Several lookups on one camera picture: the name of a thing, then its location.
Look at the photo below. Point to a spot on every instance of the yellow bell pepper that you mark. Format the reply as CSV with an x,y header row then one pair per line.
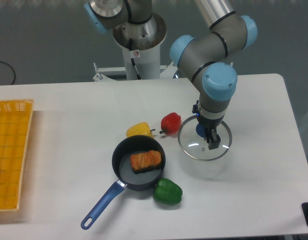
x,y
141,128

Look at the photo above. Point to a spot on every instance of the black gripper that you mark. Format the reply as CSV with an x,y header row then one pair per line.
x,y
209,121

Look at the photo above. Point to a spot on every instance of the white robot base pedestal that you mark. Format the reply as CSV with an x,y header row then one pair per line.
x,y
140,44

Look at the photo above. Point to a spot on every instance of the dark blue saucepan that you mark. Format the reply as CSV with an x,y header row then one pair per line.
x,y
126,177

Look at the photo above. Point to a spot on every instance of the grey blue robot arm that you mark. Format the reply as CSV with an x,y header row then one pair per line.
x,y
201,61

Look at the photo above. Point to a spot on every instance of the green bell pepper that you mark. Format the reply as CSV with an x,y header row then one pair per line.
x,y
167,192

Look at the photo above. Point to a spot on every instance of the red bell pepper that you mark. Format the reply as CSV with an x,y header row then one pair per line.
x,y
170,124

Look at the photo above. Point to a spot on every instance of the glass pot lid blue knob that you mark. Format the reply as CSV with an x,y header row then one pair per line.
x,y
194,143

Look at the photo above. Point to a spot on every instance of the yellow woven basket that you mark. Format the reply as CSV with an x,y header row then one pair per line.
x,y
15,123

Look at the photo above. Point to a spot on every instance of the grilled salmon piece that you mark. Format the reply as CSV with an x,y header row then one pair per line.
x,y
145,161

